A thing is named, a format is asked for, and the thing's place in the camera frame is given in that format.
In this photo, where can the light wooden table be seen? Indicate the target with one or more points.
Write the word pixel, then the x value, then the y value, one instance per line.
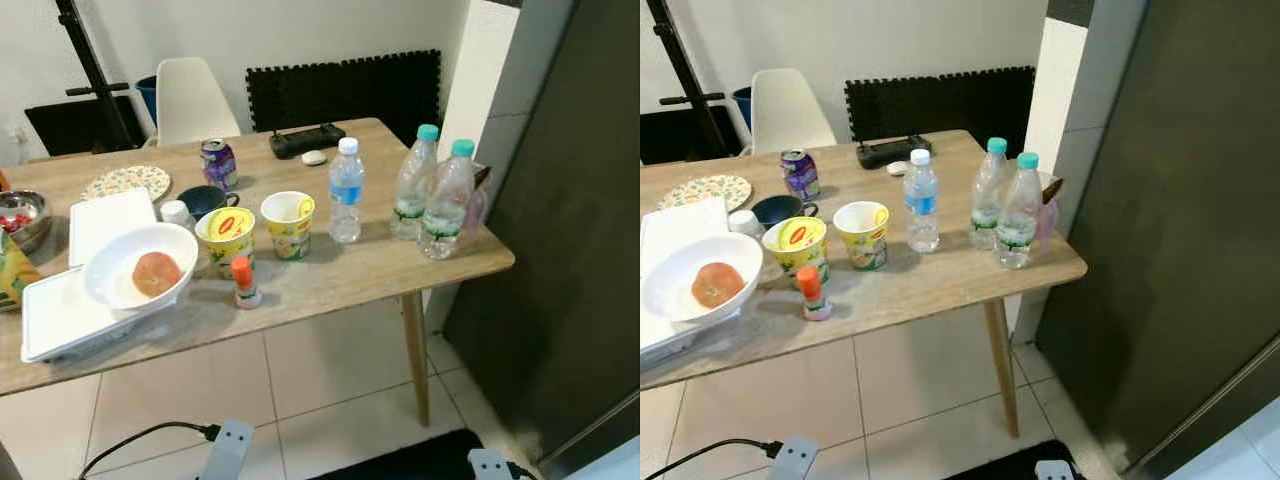
pixel 360 270
pixel 930 285

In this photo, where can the metal bowl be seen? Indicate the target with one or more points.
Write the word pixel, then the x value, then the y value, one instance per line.
pixel 25 225

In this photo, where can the teal capped clear bottle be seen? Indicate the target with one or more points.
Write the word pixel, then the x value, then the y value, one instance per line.
pixel 1018 220
pixel 985 200
pixel 445 210
pixel 410 190

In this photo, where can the dark blue mug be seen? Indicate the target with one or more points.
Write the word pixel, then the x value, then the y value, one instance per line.
pixel 780 211
pixel 203 200

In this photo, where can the white plastic tray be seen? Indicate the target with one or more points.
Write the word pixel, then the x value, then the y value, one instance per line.
pixel 60 315
pixel 660 338

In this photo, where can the purple soda can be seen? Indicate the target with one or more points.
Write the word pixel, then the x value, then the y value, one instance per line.
pixel 219 165
pixel 800 175

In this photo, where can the blue bucket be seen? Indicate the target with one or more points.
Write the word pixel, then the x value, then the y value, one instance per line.
pixel 149 98
pixel 743 105

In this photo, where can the small orange capped bottle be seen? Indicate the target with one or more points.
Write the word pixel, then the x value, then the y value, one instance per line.
pixel 244 282
pixel 812 293

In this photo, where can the small white round object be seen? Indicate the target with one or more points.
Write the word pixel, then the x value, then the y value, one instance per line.
pixel 898 168
pixel 314 157

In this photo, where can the large black foam mat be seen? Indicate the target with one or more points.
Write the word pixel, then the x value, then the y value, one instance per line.
pixel 940 105
pixel 350 95

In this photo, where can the open yellow noodle cup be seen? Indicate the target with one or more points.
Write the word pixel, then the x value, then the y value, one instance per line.
pixel 863 245
pixel 290 235

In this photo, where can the black metal stand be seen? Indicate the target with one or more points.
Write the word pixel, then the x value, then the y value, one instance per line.
pixel 685 65
pixel 92 70

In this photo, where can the dark grey fridge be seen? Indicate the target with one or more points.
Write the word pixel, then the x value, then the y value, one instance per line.
pixel 1180 220
pixel 570 200

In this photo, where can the white capped water bottle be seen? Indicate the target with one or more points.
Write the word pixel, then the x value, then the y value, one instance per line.
pixel 921 205
pixel 346 195

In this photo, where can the white plastic chair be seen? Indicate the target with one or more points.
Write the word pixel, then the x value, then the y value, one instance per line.
pixel 788 115
pixel 190 105

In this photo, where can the orange red tomato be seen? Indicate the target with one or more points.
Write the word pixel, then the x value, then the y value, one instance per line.
pixel 717 285
pixel 157 274

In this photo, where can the large white bowl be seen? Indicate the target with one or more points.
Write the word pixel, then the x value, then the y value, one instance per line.
pixel 120 262
pixel 675 275

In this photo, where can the black handheld controller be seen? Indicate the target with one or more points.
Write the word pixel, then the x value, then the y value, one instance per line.
pixel 305 140
pixel 893 151

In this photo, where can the patterned round plate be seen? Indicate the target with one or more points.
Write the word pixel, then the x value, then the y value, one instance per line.
pixel 708 192
pixel 125 182

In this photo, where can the small black foam mat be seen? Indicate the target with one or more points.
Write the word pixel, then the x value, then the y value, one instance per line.
pixel 70 125
pixel 675 135

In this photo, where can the yellow green packet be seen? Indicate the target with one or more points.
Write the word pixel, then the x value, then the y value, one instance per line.
pixel 12 275

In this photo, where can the yellow noodle cup with lid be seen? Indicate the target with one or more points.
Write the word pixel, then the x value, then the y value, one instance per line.
pixel 795 250
pixel 226 240

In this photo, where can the small white cup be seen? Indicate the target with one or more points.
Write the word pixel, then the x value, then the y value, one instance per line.
pixel 176 213
pixel 745 222

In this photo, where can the white flat lid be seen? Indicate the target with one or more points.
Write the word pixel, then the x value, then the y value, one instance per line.
pixel 680 232
pixel 110 222

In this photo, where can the black floor mat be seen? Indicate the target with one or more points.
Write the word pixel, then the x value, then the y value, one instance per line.
pixel 400 462
pixel 1000 468

